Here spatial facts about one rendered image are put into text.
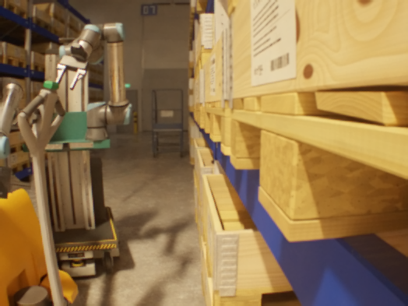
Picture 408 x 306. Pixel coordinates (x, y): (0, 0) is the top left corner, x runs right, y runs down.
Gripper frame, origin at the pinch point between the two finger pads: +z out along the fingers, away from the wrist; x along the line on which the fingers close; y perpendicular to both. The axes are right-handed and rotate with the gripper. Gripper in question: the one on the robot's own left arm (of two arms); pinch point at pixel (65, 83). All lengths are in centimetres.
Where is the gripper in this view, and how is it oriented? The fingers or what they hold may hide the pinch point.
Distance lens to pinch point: 151.3
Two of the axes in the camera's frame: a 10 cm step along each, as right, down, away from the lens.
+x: -9.6, -2.7, -0.9
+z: -2.1, 9.0, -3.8
